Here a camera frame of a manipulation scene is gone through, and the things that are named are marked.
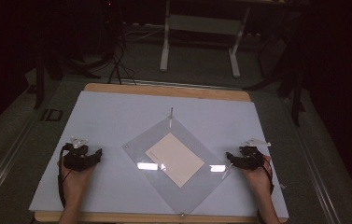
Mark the wooden table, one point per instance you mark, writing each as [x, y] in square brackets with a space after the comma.
[164, 90]

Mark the black metal stand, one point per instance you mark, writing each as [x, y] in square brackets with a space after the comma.
[39, 81]
[295, 93]

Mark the photo card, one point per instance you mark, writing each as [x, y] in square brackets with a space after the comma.
[175, 160]

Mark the small white clip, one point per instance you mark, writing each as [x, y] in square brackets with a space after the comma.
[283, 185]

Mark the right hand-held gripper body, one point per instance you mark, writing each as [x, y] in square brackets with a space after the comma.
[253, 158]

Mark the white board table cover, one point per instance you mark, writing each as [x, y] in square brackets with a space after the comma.
[111, 118]

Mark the metal floor rail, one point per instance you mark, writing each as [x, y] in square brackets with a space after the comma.
[316, 174]
[2, 168]

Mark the person's right hand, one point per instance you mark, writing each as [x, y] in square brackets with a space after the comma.
[257, 182]

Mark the white metal desk frame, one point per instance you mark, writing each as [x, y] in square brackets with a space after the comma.
[201, 25]

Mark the clear acrylic photo frame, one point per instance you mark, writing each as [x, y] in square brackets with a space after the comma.
[139, 149]

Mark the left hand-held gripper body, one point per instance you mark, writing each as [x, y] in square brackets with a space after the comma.
[74, 158]

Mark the person's left hand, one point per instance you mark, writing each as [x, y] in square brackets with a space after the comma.
[76, 183]

